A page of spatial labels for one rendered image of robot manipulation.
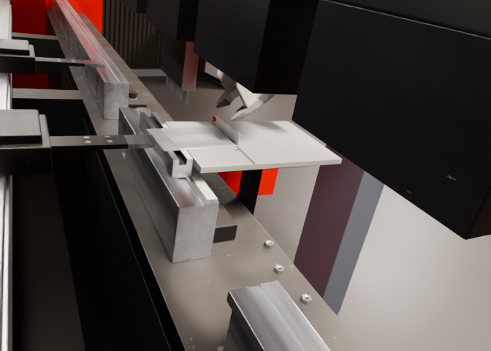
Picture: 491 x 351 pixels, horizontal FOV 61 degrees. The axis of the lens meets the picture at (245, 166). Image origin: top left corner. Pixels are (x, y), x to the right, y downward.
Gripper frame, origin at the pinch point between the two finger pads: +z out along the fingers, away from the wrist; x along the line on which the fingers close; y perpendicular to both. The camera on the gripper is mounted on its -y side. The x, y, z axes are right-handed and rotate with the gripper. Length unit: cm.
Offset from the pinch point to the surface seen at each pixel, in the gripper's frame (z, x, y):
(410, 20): -6, 44, 24
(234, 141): 3.3, 2.8, -2.9
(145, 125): 12.2, -8.2, 5.5
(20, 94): 33, -57, 13
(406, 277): -8, -43, -173
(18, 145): 22.3, 6.1, 22.6
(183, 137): 8.8, 0.2, 3.3
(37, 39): 29, -130, 7
